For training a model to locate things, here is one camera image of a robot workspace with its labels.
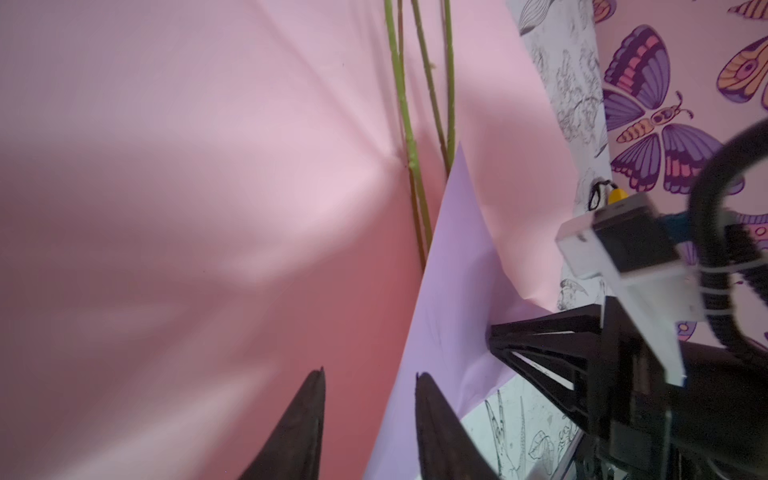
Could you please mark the yellow tape measure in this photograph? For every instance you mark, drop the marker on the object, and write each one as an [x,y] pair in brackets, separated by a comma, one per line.
[604,193]

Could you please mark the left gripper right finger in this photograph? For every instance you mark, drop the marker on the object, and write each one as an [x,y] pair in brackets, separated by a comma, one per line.
[445,450]

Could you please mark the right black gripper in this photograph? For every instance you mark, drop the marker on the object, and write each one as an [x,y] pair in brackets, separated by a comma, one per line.
[592,364]

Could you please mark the pink orange fake rose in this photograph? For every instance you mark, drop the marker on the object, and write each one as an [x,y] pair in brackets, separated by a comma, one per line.
[450,79]

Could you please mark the blue fake rose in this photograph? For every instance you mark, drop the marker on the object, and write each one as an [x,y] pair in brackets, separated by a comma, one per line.
[428,72]

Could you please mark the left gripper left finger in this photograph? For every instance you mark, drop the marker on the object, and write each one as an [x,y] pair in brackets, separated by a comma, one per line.
[293,449]

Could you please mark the white fake rose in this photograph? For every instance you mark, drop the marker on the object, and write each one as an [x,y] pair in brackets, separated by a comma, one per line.
[419,203]

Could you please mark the purple pink wrapping paper sheet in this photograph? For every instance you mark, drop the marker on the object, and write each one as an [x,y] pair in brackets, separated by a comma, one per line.
[202,201]

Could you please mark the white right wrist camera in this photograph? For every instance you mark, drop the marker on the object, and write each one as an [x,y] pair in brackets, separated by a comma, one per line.
[627,245]

